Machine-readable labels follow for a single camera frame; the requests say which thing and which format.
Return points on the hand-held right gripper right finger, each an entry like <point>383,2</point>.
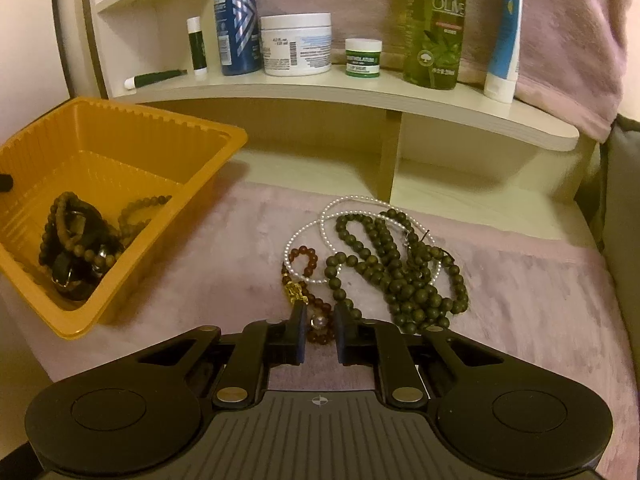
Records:
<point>342,330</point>

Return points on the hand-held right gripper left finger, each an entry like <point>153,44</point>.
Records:
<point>300,330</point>

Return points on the black faced wristwatch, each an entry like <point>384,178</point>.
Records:
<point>70,275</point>

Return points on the orange plastic tray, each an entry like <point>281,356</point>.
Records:
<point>100,160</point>

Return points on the pink fleece table blanket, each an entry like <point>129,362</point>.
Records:
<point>525,310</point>

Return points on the beige wooden shelf unit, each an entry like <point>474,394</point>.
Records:
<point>350,90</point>

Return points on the small green white jar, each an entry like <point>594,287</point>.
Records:
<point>363,60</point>

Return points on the white cream jar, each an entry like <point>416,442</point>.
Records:
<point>295,42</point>

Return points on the black tube white cap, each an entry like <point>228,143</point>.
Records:
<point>160,77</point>

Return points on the white green lip balm stick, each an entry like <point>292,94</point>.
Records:
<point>197,47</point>

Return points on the green liquid bottle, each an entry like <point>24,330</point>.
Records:
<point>435,35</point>

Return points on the blue spray bottle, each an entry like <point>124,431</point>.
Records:
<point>235,25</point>

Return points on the grey sofa cushion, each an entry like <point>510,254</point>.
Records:
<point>622,185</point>

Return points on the blue white tube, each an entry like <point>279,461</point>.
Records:
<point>505,35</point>

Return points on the pink hanging towel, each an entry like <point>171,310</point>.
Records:
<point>575,35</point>

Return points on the curved beige side panel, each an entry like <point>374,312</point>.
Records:
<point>75,10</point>

